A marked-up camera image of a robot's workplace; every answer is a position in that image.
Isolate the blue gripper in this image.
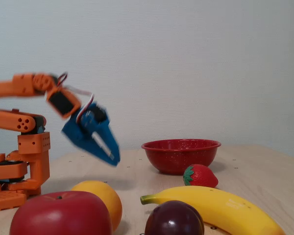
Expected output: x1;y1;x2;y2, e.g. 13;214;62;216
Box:
61;102;121;167

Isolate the yellow toy banana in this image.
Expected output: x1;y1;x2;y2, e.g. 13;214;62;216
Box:
140;185;287;235

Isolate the red speckled enamel bowl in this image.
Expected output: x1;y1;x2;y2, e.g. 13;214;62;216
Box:
141;139;222;176

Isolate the toy orange fruit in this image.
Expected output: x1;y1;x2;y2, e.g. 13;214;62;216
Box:
70;180;123;233

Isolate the red toy apple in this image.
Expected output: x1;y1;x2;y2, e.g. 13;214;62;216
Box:
9;190;114;235

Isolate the dark purple toy plum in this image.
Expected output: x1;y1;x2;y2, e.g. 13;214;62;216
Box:
144;200;205;235

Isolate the red toy strawberry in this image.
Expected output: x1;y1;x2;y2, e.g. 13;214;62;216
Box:
182;164;219;189

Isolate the red white black servo cable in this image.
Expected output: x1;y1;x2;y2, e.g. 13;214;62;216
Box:
56;71;96;123

